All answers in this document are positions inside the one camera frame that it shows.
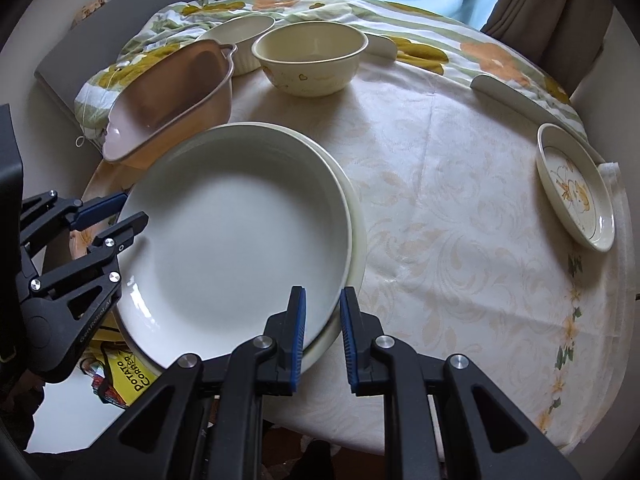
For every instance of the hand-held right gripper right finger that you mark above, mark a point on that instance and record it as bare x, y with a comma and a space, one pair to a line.
348, 342

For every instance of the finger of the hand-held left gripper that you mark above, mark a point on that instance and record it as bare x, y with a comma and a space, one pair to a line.
100, 208
125, 230

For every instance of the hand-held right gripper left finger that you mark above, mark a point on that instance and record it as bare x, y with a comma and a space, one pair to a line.
298, 332

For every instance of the large cream plate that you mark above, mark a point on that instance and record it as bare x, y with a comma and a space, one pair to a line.
358, 245

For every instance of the large white plate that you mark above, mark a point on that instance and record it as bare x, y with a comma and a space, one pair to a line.
225, 230

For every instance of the cream bowl with heart print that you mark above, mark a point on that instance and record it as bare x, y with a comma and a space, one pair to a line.
305, 77

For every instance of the pink heart-shaped bowl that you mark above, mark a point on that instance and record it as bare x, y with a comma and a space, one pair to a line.
165, 95

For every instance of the grey flat board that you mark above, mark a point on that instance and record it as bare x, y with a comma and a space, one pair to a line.
65, 75

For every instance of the yellow snack packet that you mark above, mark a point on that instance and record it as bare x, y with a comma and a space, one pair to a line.
127, 370

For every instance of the cream patterned tablecloth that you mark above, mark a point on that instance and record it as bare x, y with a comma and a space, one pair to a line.
440, 185

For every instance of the white ribbed bowl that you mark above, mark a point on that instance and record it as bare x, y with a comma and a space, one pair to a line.
240, 30

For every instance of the small plate with yellow print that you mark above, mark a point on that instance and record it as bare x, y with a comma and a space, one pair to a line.
570, 185

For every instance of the white rectangular plate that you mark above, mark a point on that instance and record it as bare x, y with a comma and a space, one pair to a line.
505, 92
380, 45

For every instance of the floral striped blanket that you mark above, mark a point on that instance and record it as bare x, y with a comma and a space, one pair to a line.
435, 25

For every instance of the brown curtain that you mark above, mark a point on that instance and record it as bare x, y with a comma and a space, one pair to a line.
550, 10

